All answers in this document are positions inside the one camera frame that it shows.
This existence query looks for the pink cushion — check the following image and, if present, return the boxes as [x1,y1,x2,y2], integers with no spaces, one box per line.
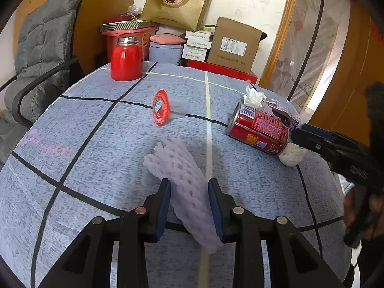
[149,34,186,46]

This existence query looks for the translucent printed door curtain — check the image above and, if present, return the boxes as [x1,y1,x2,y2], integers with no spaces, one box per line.
[261,0,354,120]

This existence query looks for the wooden door frame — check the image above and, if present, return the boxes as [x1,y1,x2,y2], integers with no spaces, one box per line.
[258,0,300,89]

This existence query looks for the white foam net sleeve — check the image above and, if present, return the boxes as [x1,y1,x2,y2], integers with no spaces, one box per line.
[143,137,224,254]

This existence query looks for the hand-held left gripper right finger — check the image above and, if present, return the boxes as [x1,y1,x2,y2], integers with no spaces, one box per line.
[208,178,345,288]

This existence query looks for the clear plastic wrap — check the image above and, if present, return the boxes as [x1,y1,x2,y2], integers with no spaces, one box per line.
[127,4,143,21]

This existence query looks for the red thermos flask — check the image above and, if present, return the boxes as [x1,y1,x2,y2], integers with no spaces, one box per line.
[110,36,144,81]

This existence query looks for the panelled wooden door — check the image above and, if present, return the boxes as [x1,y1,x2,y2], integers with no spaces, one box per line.
[300,6,384,132]

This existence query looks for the red lidded jelly cup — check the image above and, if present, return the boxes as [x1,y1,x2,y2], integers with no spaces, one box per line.
[152,89,189,126]

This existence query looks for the person's right hand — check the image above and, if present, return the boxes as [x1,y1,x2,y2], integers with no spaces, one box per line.
[343,185,384,240]

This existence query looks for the striped tray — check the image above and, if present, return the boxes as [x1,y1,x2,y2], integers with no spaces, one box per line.
[100,19,159,35]

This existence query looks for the grey cushioned chair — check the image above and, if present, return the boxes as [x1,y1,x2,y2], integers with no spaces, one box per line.
[0,0,90,162]

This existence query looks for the plain wooden door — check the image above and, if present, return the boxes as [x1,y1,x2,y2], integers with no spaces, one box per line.
[13,0,141,72]

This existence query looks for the red flat box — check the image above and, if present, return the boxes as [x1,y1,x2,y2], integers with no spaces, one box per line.
[186,59,258,85]

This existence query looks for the purple drink carton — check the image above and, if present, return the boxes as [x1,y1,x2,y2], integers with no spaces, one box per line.
[261,99,300,131]

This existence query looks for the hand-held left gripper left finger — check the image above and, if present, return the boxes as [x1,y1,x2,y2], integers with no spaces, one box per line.
[39,178,172,288]

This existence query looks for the black chair frame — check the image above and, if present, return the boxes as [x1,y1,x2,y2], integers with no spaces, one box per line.
[0,55,80,129]

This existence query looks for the red drink can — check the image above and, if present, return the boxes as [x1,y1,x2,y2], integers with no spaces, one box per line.
[226,102,291,156]

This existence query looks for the red paper door decoration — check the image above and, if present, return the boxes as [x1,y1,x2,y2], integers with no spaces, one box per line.
[370,15,384,45]

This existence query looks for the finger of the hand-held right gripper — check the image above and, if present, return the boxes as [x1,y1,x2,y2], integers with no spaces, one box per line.
[290,129,363,171]
[300,123,357,150]

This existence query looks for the red plastic bucket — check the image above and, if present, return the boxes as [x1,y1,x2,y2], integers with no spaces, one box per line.
[103,25,159,63]

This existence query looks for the blue checked tablecloth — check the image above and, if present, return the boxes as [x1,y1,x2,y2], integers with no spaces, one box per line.
[0,61,353,288]

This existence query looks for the light blue bucket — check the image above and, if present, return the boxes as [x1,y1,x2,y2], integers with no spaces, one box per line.
[148,42,184,66]

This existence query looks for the gold paper gift bag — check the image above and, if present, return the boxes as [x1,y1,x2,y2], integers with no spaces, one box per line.
[140,0,216,32]

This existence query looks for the brown cardboard box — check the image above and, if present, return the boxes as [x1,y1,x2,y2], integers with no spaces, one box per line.
[206,16,263,74]

